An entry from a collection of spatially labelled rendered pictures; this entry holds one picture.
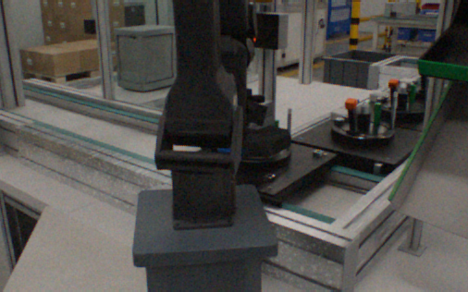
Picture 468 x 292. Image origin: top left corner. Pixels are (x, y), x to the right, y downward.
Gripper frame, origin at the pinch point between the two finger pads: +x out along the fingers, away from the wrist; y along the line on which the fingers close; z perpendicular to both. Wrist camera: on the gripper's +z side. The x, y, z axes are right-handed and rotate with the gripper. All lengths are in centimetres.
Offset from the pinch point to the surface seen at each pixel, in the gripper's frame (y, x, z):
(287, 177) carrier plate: -0.4, 7.9, 16.8
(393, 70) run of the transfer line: 24, 9, 138
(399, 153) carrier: -12.1, 7.8, 41.2
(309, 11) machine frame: 59, -13, 128
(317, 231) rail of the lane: -13.1, 9.0, 5.0
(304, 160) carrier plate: 1.4, 7.9, 26.2
